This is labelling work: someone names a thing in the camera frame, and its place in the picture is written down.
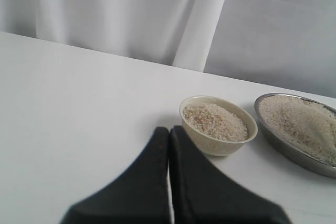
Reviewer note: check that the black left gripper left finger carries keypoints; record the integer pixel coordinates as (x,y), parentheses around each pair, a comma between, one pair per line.
(138,195)

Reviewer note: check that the white backdrop curtain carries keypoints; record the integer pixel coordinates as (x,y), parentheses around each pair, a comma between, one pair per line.
(284,43)

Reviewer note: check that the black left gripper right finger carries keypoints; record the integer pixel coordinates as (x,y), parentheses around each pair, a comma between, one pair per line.
(201,193)

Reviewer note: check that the uncooked white rice grains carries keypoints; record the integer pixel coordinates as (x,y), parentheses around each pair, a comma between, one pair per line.
(216,122)

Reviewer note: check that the round steel plate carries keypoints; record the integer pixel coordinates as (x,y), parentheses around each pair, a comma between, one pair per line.
(286,149)

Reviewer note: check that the small cream ceramic bowl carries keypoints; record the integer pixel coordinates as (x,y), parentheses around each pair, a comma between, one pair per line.
(212,146)

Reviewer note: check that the rice heap on plate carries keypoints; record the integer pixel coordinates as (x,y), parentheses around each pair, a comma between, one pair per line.
(306,125)

